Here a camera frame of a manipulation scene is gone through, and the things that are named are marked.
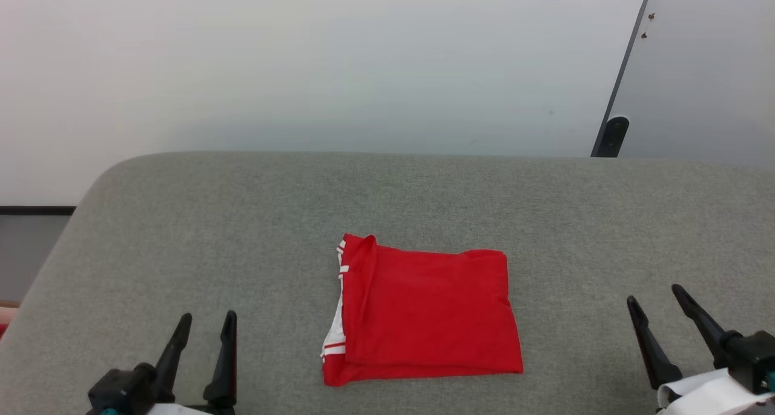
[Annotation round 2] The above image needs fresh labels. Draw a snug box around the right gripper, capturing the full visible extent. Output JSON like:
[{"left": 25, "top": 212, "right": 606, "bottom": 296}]
[{"left": 626, "top": 284, "right": 775, "bottom": 415}]

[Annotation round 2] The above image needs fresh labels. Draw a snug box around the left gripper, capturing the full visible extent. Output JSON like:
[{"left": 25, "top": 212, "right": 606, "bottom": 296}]
[{"left": 87, "top": 310, "right": 239, "bottom": 415}]

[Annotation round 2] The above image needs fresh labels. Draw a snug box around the red and white garment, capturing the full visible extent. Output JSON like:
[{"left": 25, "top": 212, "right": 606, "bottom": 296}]
[{"left": 320, "top": 233, "right": 524, "bottom": 387}]

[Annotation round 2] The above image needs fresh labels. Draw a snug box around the beige plastic laundry basket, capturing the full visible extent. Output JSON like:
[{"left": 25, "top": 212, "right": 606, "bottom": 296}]
[{"left": 0, "top": 300, "right": 22, "bottom": 344}]

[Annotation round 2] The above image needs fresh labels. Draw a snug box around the black door stopper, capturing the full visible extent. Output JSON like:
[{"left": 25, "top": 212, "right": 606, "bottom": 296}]
[{"left": 602, "top": 116, "right": 630, "bottom": 158}]

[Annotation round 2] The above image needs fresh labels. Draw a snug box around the grey door with dark edge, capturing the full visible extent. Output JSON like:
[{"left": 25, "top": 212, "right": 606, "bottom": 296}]
[{"left": 590, "top": 0, "right": 775, "bottom": 170}]

